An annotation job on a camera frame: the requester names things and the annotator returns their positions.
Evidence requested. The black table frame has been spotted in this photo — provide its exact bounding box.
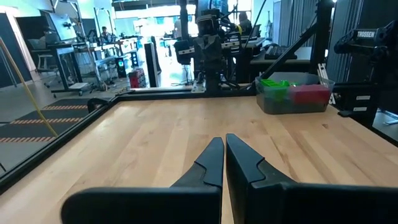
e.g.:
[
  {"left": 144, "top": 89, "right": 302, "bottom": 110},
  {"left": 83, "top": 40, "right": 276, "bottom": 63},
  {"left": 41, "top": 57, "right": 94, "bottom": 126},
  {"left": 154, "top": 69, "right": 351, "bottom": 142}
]
[{"left": 0, "top": 0, "right": 398, "bottom": 195}]

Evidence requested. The black computer tower lit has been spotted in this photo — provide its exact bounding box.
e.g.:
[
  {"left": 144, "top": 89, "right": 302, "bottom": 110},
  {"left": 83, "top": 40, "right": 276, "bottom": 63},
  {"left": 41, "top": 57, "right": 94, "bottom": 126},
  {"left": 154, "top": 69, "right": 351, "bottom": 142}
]
[{"left": 114, "top": 56, "right": 128, "bottom": 78}]

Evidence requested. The black flat panel stand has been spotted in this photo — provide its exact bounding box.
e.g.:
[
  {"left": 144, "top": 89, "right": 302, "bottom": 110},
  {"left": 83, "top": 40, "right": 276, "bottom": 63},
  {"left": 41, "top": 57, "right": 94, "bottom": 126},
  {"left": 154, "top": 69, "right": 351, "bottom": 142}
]
[{"left": 144, "top": 42, "right": 162, "bottom": 88}]

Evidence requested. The long green stud block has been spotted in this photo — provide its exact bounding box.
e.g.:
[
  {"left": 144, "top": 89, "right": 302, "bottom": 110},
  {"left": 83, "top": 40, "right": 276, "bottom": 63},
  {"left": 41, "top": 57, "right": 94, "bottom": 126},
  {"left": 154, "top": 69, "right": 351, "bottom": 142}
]
[
  {"left": 264, "top": 81, "right": 299, "bottom": 103},
  {"left": 260, "top": 78, "right": 290, "bottom": 88}
]

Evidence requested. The person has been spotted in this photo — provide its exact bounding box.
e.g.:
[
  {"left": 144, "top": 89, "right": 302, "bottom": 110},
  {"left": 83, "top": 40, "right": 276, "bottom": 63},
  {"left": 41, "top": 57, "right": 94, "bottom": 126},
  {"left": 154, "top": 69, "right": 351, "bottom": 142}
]
[
  {"left": 99, "top": 26, "right": 114, "bottom": 44},
  {"left": 238, "top": 11, "right": 253, "bottom": 37}
]

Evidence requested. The black desk with keyboard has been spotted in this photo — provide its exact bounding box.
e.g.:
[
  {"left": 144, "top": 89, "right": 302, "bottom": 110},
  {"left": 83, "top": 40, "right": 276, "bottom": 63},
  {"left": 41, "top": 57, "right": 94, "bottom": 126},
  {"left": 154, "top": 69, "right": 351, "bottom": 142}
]
[{"left": 248, "top": 43, "right": 312, "bottom": 82}]

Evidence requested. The yellow cable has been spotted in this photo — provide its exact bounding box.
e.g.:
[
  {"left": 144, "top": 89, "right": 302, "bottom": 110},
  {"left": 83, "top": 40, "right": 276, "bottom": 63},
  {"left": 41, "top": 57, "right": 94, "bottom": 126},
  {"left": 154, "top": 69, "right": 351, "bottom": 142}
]
[{"left": 0, "top": 37, "right": 59, "bottom": 138}]

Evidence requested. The grey curtain partition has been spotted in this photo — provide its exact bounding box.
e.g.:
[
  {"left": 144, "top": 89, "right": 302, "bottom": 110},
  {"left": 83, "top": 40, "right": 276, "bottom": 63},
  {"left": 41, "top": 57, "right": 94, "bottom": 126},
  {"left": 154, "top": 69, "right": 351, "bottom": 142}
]
[{"left": 272, "top": 0, "right": 318, "bottom": 48}]

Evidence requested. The black mat orange striped edge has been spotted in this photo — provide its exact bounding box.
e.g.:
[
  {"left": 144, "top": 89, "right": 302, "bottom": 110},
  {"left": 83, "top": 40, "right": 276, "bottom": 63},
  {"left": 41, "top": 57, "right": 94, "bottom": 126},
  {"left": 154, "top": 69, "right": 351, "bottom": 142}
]
[{"left": 0, "top": 98, "right": 105, "bottom": 144}]

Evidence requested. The clear grey plastic bin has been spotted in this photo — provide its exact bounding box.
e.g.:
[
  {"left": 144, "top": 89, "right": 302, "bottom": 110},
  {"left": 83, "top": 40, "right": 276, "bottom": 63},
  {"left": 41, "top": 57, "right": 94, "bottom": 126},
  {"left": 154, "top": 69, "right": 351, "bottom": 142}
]
[{"left": 254, "top": 72, "right": 336, "bottom": 115}]

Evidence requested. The large red stud block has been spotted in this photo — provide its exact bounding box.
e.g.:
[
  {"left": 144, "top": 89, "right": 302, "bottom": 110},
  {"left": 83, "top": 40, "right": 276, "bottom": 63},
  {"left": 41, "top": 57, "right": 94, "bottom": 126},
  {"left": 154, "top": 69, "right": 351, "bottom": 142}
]
[{"left": 289, "top": 84, "right": 331, "bottom": 105}]

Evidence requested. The red tool box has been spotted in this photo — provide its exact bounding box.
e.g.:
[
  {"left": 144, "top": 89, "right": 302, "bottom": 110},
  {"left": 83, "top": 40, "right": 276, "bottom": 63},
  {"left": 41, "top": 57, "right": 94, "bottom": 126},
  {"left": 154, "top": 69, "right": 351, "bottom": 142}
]
[{"left": 128, "top": 68, "right": 147, "bottom": 89}]

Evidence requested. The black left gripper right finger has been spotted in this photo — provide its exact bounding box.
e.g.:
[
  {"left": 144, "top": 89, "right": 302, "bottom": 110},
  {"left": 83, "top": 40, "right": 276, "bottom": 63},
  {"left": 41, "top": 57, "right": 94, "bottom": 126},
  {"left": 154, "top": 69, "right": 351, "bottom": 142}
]
[{"left": 225, "top": 133, "right": 398, "bottom": 224}]

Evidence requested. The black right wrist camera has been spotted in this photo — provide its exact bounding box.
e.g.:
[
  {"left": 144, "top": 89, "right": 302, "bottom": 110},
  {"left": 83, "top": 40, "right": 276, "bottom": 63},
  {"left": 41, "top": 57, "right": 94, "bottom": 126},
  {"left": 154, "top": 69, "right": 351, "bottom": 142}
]
[{"left": 196, "top": 14, "right": 218, "bottom": 37}]

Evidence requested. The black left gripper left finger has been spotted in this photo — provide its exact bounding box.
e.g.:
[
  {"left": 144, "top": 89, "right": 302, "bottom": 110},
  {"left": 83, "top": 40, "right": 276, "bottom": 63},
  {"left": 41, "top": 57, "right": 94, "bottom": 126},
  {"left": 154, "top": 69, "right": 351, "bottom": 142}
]
[{"left": 60, "top": 136, "right": 225, "bottom": 224}]

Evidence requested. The black rolling work desk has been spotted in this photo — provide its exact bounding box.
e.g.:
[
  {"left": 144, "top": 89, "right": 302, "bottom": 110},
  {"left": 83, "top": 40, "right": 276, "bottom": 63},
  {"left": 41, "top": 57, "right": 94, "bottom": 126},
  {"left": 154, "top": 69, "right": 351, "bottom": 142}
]
[{"left": 46, "top": 42, "right": 94, "bottom": 98}]

